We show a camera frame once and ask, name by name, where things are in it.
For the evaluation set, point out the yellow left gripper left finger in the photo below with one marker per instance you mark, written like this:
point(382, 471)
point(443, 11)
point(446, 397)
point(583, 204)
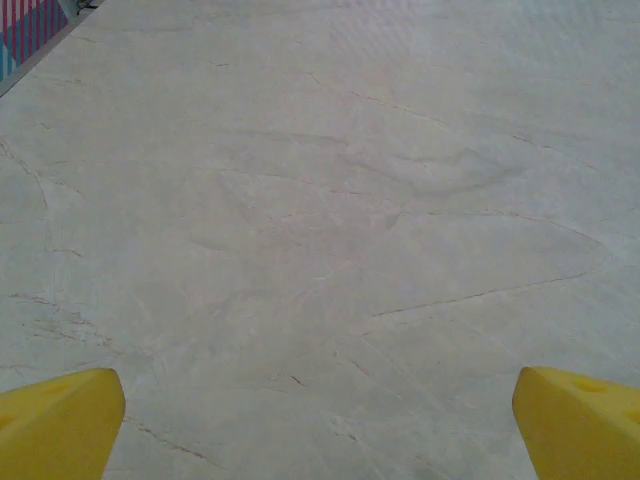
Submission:
point(60, 430)

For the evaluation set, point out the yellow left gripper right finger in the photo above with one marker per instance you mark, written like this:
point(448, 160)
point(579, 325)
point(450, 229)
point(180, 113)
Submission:
point(585, 435)

